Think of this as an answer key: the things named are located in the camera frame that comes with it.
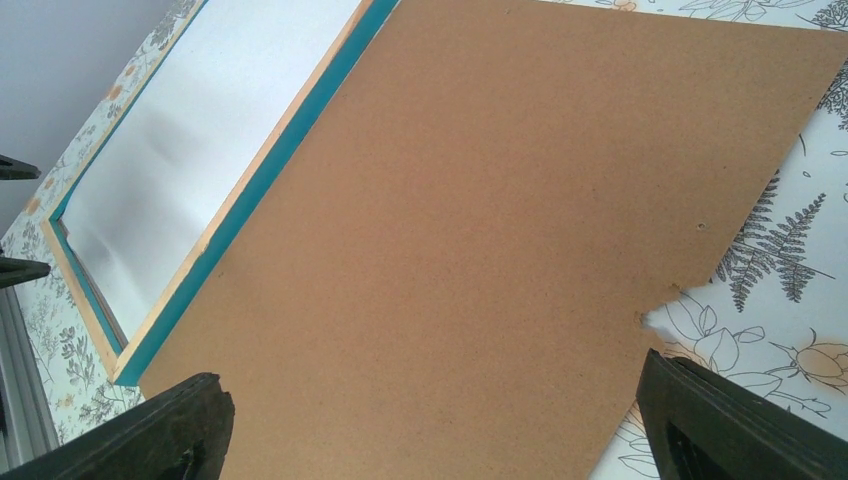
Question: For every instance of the brown backing board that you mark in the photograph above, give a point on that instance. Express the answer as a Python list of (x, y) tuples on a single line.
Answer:
[(448, 278)]

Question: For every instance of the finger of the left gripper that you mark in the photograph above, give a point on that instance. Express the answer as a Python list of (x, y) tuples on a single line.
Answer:
[(18, 271), (12, 169)]

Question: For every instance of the sunflower photo print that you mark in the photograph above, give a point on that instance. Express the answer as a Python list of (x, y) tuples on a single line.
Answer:
[(167, 168)]

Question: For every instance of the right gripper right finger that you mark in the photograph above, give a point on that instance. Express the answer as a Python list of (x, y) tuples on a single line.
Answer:
[(700, 425)]

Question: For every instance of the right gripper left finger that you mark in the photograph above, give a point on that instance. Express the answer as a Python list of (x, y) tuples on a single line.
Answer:
[(181, 433)]

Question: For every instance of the teal wooden picture frame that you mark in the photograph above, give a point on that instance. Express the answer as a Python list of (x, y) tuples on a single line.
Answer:
[(186, 298)]

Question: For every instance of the aluminium rail base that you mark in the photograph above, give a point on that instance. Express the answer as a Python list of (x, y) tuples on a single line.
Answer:
[(27, 428)]

